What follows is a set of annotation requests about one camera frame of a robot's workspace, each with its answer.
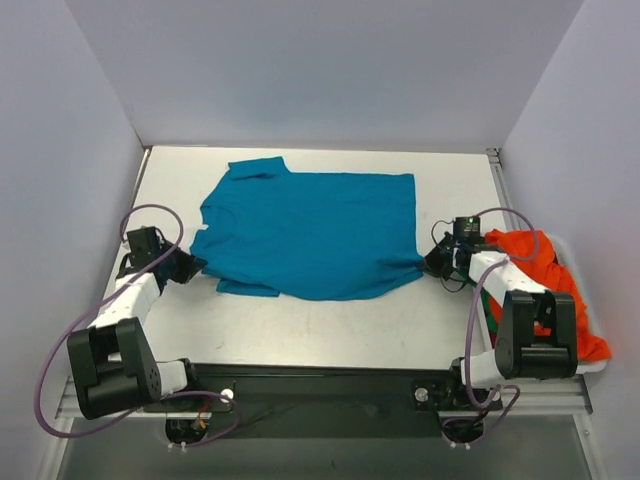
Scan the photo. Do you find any blue t-shirt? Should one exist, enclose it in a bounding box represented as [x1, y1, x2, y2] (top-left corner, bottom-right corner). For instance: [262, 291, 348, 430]
[190, 157, 422, 301]

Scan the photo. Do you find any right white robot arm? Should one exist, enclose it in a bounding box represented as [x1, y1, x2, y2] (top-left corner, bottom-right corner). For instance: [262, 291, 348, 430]
[422, 215, 578, 408]

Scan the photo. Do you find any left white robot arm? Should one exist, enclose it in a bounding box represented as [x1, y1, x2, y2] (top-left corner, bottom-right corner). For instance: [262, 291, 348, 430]
[67, 227, 207, 420]

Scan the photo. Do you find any green t-shirt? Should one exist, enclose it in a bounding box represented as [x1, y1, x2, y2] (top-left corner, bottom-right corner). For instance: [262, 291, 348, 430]
[481, 291, 501, 346]

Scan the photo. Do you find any orange t-shirt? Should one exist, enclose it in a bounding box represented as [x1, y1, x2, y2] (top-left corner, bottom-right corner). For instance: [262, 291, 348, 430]
[485, 229, 612, 362]

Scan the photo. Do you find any white laundry bin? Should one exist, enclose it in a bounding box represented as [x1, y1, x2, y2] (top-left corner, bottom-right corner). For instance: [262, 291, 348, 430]
[477, 233, 608, 375]

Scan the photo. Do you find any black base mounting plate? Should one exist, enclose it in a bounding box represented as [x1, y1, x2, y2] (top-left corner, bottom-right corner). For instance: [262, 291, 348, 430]
[143, 364, 502, 443]

